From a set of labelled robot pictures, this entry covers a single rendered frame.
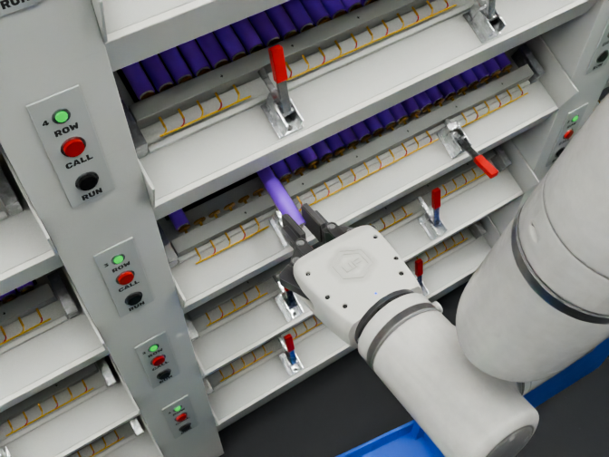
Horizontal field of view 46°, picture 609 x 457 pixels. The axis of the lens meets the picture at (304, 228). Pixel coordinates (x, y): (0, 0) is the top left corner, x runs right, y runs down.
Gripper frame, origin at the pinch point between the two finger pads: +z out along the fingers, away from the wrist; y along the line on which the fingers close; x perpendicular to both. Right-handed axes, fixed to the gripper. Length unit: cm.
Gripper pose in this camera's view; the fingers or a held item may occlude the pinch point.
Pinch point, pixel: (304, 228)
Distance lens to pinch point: 78.4
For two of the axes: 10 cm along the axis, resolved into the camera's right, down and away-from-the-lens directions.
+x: 0.9, 6.8, 7.3
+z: -5.3, -5.9, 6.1
